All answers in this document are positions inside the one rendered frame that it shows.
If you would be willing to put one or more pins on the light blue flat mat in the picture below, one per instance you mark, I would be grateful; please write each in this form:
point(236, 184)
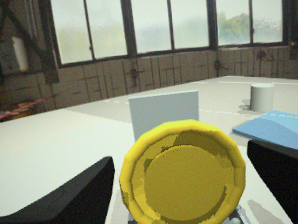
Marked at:
point(277, 127)

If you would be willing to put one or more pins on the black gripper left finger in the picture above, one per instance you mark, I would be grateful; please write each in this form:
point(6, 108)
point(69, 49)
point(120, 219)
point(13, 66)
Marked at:
point(83, 200)

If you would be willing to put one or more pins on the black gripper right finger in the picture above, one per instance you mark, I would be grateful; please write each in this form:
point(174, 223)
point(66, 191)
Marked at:
point(277, 166)

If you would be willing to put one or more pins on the yellow plate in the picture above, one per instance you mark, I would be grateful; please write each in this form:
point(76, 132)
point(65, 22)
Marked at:
point(182, 172)

